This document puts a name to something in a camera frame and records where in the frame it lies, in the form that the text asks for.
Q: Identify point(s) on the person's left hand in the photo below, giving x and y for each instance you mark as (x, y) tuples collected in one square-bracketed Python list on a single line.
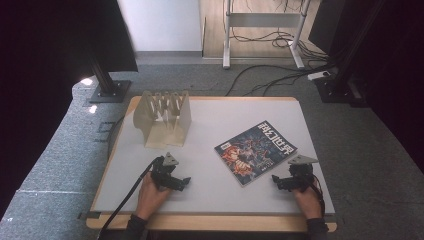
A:
[(151, 198)]

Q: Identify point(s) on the white desk frame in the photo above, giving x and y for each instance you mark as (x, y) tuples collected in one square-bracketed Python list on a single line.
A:
[(263, 20)]

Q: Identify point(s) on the person's right hand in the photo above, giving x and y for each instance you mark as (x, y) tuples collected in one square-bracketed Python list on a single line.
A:
[(308, 201)]

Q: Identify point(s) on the white table mat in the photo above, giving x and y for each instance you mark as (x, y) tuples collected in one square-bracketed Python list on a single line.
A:
[(213, 196)]

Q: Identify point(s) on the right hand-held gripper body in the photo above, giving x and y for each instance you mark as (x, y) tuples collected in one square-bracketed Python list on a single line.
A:
[(300, 175)]

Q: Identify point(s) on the white power strip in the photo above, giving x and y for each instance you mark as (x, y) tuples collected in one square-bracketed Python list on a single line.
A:
[(319, 75)]

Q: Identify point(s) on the beige file rack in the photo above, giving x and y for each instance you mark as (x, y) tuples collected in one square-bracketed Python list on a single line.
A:
[(163, 120)]

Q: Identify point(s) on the black curtain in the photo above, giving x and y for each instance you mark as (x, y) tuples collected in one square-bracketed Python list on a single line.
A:
[(396, 66), (36, 83)]

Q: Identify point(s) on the colourful illustrated magazine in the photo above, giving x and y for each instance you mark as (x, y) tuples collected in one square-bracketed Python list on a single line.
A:
[(255, 153)]

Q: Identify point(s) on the black floor tape marks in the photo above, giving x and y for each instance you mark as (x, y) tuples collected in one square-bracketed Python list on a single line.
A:
[(105, 131)]

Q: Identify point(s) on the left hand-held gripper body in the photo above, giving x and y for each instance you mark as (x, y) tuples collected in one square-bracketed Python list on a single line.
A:
[(162, 173)]

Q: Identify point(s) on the black metal stand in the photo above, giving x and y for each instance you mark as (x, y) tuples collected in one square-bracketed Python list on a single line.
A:
[(340, 83), (108, 85)]

